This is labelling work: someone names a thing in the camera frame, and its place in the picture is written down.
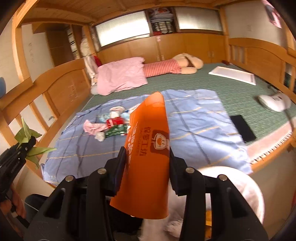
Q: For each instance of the plush doll striped dress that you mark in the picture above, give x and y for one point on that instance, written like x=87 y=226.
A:
x=180 y=64

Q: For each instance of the dark green snack wrapper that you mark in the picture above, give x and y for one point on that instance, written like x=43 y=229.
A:
x=118 y=130

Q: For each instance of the white desk lamp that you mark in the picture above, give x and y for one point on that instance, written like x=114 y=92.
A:
x=278 y=102

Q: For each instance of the pink printed wrapper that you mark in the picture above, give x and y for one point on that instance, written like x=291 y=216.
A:
x=94 y=128

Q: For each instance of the pink wall poster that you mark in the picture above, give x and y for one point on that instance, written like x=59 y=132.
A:
x=272 y=14

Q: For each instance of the pink pillow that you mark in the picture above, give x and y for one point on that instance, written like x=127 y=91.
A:
x=118 y=76

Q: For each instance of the black phone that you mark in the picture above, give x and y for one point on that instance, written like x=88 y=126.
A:
x=243 y=128

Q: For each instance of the white cup trash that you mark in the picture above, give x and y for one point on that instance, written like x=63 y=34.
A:
x=116 y=111

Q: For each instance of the green bed mat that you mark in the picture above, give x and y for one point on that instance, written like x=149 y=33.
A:
x=238 y=98

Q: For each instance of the white crumpled tissue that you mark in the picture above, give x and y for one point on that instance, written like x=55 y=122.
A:
x=100 y=136

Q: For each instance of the wooden bed frame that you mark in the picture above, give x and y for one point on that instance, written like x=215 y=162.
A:
x=55 y=94

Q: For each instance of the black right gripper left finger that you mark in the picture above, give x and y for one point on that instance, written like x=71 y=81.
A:
x=115 y=168

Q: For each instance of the orange plastic snack bag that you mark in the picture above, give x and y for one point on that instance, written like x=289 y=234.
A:
x=143 y=191

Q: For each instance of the blue checked bed sheet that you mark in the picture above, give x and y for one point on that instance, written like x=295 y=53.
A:
x=201 y=133

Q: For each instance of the red cigarette box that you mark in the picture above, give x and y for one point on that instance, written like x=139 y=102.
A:
x=115 y=121

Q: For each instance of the blue round object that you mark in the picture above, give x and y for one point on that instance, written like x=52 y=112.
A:
x=2 y=87

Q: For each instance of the white flat tray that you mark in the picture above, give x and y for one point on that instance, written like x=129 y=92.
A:
x=234 y=74

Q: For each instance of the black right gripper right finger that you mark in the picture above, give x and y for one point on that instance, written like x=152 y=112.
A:
x=178 y=177

